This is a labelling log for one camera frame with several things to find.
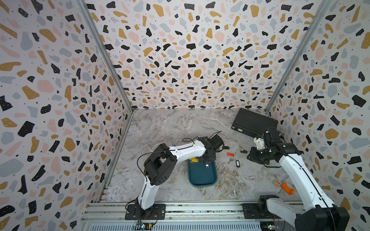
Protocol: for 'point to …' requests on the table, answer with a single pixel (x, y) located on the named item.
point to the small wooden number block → (277, 183)
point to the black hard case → (252, 123)
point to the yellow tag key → (194, 160)
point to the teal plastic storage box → (200, 175)
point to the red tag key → (229, 154)
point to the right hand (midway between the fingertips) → (248, 156)
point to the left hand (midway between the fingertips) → (212, 158)
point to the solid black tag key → (225, 147)
